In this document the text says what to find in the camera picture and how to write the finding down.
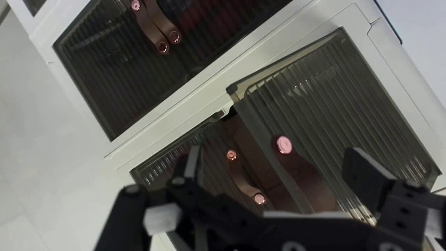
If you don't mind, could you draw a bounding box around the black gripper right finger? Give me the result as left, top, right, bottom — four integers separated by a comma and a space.
342, 147, 446, 251

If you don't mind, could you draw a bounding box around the white three-tier storage cabinet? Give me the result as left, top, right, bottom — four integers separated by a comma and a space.
6, 0, 446, 251

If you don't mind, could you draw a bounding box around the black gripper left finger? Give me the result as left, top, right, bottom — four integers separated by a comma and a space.
95, 144, 205, 251

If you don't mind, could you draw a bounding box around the smoked translucent cabinet door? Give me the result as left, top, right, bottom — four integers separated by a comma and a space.
21, 0, 49, 18
52, 0, 192, 142
138, 0, 296, 84
226, 27, 442, 228
128, 110, 298, 215

